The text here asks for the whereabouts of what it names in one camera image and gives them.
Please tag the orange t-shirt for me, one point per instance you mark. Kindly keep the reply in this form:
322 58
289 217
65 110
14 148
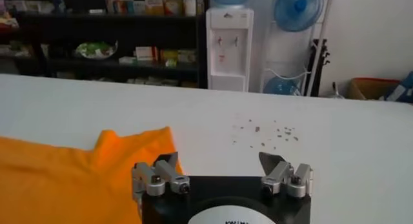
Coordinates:
64 180

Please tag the white teal medicine box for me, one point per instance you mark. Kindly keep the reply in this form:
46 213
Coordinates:
139 7

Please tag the red white medicine box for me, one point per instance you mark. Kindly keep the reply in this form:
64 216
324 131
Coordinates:
146 53

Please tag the flat white small box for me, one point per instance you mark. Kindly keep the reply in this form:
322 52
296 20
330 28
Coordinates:
96 11

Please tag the black folded tripod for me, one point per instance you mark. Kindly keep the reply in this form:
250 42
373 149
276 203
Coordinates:
321 67

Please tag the orange white medicine box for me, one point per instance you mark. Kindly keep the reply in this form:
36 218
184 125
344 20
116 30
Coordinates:
125 6

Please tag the blue plastic bottle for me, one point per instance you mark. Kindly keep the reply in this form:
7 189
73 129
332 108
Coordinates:
58 1

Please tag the bowl with green vegetables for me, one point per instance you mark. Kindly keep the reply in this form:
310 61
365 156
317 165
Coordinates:
96 49

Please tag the blue bag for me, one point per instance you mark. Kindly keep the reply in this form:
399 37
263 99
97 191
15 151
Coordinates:
400 89

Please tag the white yellow medicine box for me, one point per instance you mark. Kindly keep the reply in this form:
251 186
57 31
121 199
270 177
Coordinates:
200 5

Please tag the red rimmed cardboard box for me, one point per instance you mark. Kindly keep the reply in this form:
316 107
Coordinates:
371 89

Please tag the small green box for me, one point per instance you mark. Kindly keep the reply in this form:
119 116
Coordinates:
171 63

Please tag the pink medicine box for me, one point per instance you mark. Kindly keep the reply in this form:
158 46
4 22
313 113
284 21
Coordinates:
109 4

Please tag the yellow green medicine box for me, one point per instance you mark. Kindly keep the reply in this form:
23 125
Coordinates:
169 55

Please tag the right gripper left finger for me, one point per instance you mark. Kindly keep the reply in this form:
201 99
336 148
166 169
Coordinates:
169 177

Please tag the white metal jug rack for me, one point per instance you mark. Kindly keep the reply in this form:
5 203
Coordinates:
319 41

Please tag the scattered dark crumbs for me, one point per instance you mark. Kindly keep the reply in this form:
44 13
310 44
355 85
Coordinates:
264 133

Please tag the colourful packet pile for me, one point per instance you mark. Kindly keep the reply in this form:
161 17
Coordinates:
8 18

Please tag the black shelf unit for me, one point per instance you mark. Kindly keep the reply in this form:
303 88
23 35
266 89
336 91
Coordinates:
129 31

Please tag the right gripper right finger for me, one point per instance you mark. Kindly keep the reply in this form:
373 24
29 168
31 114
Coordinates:
279 177

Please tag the white water dispenser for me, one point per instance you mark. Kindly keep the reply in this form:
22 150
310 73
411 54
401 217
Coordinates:
229 51

